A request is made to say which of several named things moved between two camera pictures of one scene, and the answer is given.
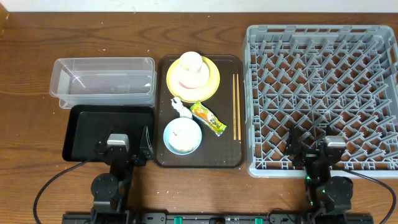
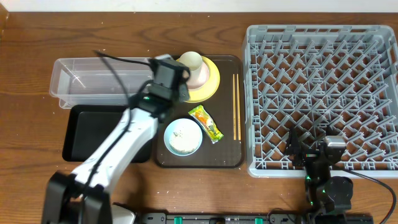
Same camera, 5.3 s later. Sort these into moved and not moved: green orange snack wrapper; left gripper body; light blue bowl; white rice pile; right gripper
Moved: green orange snack wrapper; left gripper body
Not moved: right gripper; light blue bowl; white rice pile
